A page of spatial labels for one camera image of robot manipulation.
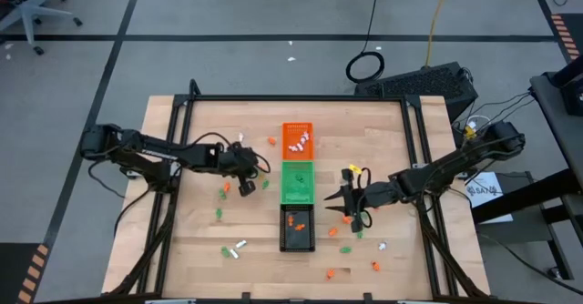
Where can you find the orange slotted plastic basket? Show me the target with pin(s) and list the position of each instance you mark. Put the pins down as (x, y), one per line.
(291, 135)

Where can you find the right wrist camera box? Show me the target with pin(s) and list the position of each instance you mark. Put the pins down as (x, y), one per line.
(357, 225)

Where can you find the green slotted plastic basket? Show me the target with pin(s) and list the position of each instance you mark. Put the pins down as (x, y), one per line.
(296, 192)

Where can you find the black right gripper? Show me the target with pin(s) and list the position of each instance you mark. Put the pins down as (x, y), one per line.
(373, 195)

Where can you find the white printed paper sheet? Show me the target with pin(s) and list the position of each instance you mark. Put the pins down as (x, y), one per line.
(492, 204)

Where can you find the black computer tower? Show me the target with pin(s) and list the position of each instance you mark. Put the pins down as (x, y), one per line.
(416, 88)

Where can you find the black slotted plastic basket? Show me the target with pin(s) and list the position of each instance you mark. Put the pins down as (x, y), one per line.
(296, 240)

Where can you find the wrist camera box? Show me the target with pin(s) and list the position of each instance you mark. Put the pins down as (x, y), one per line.
(247, 188)
(357, 225)

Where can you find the black orange striped floor mat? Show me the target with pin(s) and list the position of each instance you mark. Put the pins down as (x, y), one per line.
(9, 272)
(576, 26)

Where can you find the black device on side table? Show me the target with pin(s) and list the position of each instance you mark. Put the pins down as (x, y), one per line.
(575, 97)

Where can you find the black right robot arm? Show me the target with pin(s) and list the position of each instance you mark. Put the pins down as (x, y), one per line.
(437, 169)

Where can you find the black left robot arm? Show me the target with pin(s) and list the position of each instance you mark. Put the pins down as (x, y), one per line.
(155, 151)

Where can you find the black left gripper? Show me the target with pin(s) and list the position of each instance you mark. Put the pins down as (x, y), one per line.
(237, 158)

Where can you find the black side table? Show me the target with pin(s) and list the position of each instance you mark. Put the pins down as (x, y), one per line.
(553, 113)

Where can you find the grey office chair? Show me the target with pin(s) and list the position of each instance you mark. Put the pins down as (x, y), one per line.
(32, 8)

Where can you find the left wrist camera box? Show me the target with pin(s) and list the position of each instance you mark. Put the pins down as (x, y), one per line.
(247, 188)

